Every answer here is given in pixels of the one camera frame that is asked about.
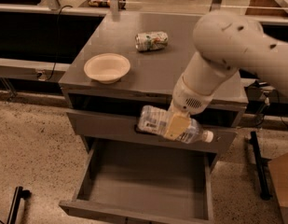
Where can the crushed green soda can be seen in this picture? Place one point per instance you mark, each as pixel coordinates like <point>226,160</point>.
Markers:
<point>150,41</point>

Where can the open grey middle drawer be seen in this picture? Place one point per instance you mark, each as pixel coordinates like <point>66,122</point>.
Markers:
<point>126,183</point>

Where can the black power adapter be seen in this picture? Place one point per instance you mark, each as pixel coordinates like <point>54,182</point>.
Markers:
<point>259,92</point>

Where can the black metal stand leg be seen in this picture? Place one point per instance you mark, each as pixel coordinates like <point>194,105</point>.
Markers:
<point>264,194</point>

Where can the beige paper bowl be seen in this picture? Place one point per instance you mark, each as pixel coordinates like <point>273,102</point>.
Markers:
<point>107,68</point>

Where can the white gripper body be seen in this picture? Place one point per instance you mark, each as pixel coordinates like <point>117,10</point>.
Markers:
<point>187,101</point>

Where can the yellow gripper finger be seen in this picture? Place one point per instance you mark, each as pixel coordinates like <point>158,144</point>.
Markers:
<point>176,126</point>

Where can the clear plastic water bottle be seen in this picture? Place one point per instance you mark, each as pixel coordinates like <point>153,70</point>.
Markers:
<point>155,120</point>

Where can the black handle bar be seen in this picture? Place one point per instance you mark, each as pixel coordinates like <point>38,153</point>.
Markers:
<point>19,193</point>

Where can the wooden box corner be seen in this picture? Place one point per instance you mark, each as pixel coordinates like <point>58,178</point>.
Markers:
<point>278,168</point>

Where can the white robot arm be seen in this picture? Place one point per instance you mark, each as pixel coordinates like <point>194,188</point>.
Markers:
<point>225,43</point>

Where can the grey top drawer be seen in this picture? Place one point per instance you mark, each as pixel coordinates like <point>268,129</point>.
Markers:
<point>122,128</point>

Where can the grey drawer cabinet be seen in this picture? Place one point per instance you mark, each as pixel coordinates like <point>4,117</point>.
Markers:
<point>152,74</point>

